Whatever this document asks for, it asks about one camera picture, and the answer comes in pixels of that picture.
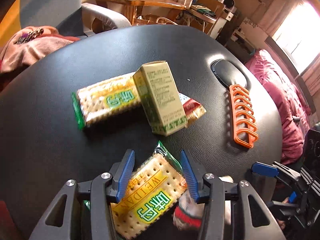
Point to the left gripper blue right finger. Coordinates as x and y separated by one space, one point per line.
206 188

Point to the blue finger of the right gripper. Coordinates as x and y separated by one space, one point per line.
264 169
292 197

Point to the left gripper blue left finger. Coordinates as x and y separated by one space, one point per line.
61 220

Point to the green cracker pack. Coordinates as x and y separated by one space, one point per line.
102 100
152 190

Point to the orange plastic rack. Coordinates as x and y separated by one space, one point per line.
244 126

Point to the brown striped sock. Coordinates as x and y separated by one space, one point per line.
188 214

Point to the red candy wrapper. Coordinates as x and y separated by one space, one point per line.
193 109

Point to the small green tea carton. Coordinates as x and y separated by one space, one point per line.
159 97

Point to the pink bedding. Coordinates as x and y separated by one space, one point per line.
289 101

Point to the pink garment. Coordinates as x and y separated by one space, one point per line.
31 44

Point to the wooden side table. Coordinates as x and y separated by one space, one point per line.
131 7

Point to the cluttered white desk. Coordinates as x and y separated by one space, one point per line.
209 16

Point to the grey armchair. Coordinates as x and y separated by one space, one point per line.
65 15

